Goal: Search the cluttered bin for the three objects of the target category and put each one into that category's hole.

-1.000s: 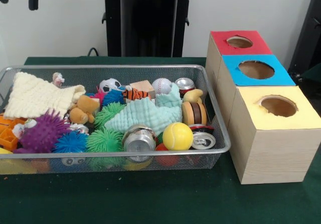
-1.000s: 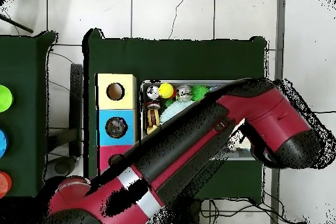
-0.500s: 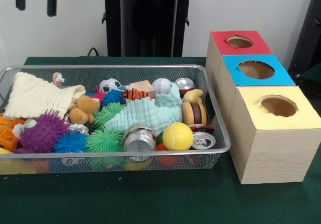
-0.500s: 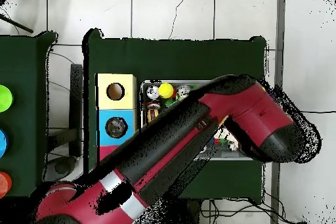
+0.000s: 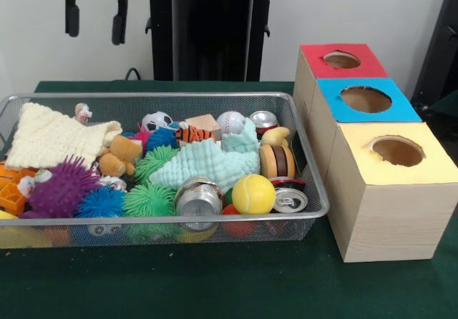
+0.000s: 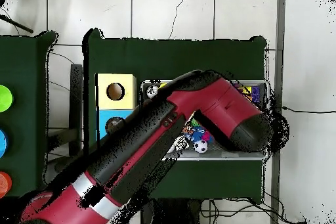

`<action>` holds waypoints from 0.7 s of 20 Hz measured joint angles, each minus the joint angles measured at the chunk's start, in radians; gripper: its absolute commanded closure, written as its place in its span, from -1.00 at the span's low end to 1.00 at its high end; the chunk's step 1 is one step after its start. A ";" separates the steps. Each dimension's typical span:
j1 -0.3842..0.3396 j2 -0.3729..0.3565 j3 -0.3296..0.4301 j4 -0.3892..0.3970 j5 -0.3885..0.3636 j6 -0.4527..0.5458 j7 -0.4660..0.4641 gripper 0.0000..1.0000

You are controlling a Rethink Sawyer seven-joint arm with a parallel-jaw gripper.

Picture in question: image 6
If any small soccer ball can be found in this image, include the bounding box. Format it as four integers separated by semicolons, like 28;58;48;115
194;139;209;154

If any wooden box with three holes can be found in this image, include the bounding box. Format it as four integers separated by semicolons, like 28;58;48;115
96;73;139;141

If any clear shallow mesh bin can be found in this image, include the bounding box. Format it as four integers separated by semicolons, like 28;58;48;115
140;80;272;162

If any silver can with pull tab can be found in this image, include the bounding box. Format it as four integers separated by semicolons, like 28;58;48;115
146;85;160;100

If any black side stand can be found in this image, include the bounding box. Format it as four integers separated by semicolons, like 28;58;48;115
47;63;85;156

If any dark green side table cloth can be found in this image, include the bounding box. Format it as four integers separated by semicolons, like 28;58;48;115
0;32;58;198

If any green disc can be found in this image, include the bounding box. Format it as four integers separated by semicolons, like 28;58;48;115
0;84;14;114

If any blue disc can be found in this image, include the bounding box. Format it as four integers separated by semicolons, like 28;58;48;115
0;129;9;159

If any red disc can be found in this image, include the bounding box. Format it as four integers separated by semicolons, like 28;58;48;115
0;171;13;198

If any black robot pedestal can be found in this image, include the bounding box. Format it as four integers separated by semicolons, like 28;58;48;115
140;197;211;224

